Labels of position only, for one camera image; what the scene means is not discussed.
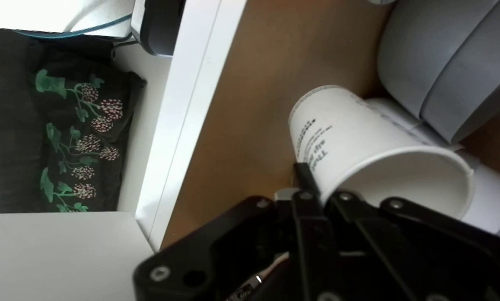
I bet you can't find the steel black coffee maker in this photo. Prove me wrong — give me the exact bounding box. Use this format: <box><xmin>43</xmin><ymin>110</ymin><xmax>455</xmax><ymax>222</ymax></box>
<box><xmin>129</xmin><ymin>0</ymin><xmax>187</xmax><ymax>58</ymax></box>

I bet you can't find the white paper cup with text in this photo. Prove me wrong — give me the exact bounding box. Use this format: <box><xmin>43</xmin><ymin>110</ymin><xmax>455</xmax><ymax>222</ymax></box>
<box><xmin>286</xmin><ymin>83</ymin><xmax>478</xmax><ymax>222</ymax></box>

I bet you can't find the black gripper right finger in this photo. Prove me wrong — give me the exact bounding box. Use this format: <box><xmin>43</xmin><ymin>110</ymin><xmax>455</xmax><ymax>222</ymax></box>
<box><xmin>323</xmin><ymin>188</ymin><xmax>500</xmax><ymax>301</ymax></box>

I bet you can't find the grey ceramic bowl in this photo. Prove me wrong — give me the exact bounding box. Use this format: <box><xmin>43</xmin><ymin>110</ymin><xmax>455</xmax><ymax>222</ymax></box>
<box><xmin>376</xmin><ymin>0</ymin><xmax>500</xmax><ymax>122</ymax></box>
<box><xmin>420</xmin><ymin>8</ymin><xmax>500</xmax><ymax>145</ymax></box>

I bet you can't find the teal power cord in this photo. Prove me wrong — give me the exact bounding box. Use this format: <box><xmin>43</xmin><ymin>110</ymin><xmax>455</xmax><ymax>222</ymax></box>
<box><xmin>13</xmin><ymin>11</ymin><xmax>137</xmax><ymax>43</ymax></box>

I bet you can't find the white wall cupboard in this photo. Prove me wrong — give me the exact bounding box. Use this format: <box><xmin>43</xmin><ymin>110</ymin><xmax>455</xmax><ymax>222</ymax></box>
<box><xmin>134</xmin><ymin>0</ymin><xmax>500</xmax><ymax>254</ymax></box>

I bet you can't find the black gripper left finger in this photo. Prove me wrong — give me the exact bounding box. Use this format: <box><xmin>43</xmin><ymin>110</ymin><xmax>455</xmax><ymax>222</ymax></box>
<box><xmin>132</xmin><ymin>160</ymin><xmax>341</xmax><ymax>301</ymax></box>

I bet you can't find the white cupboard door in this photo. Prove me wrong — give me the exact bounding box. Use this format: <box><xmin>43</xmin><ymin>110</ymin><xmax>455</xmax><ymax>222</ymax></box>
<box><xmin>0</xmin><ymin>210</ymin><xmax>157</xmax><ymax>301</ymax></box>

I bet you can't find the dark floral cushion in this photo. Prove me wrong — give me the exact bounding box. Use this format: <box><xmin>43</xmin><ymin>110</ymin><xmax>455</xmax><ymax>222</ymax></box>
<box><xmin>33</xmin><ymin>65</ymin><xmax>149</xmax><ymax>213</ymax></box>

